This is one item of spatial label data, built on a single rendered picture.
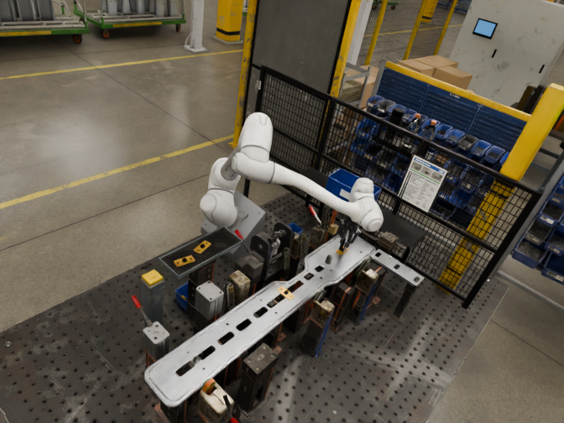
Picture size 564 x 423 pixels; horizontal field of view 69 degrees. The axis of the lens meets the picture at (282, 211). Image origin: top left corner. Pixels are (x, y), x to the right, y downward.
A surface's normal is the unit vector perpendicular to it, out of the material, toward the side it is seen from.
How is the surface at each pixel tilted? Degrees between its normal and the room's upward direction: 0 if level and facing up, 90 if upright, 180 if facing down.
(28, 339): 0
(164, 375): 0
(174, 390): 0
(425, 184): 90
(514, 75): 90
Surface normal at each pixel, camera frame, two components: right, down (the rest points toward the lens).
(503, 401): 0.17, -0.79
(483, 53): -0.66, 0.35
